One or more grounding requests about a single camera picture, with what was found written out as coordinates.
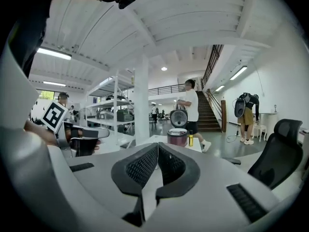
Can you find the person's left forearm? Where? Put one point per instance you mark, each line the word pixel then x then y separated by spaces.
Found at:
pixel 41 132

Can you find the black balcony railing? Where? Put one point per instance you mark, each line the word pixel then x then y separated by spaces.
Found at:
pixel 166 86

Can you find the brown wooden newel post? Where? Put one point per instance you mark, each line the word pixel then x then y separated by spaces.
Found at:
pixel 223 117

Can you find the maroon rice cooker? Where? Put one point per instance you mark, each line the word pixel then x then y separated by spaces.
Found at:
pixel 177 138

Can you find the dark stair railing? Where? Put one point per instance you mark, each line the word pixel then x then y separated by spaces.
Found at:
pixel 212 62

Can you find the black mesh office chair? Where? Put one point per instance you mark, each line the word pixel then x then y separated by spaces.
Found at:
pixel 282 153

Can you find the yellow bottle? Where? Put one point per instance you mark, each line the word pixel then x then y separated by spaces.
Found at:
pixel 191 140

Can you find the person's black shirt torso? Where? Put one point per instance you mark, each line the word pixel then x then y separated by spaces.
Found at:
pixel 36 33

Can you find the white stool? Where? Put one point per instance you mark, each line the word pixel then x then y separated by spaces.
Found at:
pixel 257 127

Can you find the dark wooden staircase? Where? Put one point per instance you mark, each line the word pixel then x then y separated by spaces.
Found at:
pixel 205 115

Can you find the white square pillar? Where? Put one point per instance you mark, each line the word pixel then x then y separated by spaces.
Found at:
pixel 141 100

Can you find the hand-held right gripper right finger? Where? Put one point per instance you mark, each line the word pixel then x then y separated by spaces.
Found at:
pixel 190 175

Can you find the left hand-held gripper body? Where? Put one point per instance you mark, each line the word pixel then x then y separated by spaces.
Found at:
pixel 54 116

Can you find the white ornate table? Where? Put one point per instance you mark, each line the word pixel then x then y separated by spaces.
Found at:
pixel 268 116

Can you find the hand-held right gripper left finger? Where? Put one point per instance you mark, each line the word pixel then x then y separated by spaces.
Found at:
pixel 120 178

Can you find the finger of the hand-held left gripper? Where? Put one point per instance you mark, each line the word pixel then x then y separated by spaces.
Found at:
pixel 96 133

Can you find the white metal shelving rack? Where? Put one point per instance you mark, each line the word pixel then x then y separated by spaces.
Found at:
pixel 116 105

